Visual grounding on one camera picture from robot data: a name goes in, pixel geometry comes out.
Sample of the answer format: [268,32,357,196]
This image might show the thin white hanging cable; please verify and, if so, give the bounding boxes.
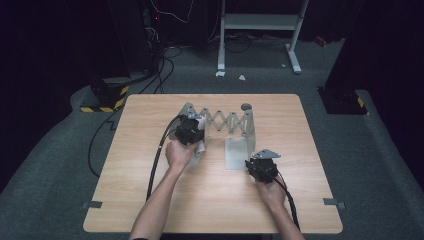
[149,0,196,25]

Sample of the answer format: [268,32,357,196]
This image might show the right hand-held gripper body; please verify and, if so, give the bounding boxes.
[248,149,282,184]

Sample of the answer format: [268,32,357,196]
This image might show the black yellow striped stand base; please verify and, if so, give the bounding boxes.
[79,78,130,114]
[318,86,370,116]

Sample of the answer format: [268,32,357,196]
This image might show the white metal stand frame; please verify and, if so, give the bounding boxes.
[217,0,310,75]

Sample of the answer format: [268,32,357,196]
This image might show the person's right hand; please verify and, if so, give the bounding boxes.
[255,175,288,210]

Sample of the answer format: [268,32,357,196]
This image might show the black equipment rack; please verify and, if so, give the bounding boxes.
[106,0,162,75]

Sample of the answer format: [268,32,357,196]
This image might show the black cables under stand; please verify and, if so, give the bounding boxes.
[225,31,292,54]

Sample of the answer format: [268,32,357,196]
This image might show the expandable grey metal bookend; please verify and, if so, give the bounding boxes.
[176,101,257,171]

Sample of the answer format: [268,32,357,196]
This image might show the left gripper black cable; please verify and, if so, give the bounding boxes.
[146,114,185,202]

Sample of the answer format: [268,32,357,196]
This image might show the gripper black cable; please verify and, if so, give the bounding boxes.
[263,167,301,233]
[146,114,185,202]

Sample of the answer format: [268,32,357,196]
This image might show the thin black floor cable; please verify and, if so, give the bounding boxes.
[87,108,122,178]

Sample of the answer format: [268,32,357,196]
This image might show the grey tape piece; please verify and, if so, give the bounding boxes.
[82,200,103,210]
[323,197,346,210]

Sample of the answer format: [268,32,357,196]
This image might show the black floor cable bundle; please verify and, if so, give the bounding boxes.
[138,46,184,95]

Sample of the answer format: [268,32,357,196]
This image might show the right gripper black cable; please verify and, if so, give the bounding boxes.
[263,167,301,233]

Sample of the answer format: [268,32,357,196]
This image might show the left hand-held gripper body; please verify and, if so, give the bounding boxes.
[174,113,205,147]

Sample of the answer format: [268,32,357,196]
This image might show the person's left hand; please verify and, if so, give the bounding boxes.
[165,139,201,173]

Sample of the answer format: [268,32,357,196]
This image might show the small red object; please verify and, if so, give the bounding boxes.
[314,34,329,48]

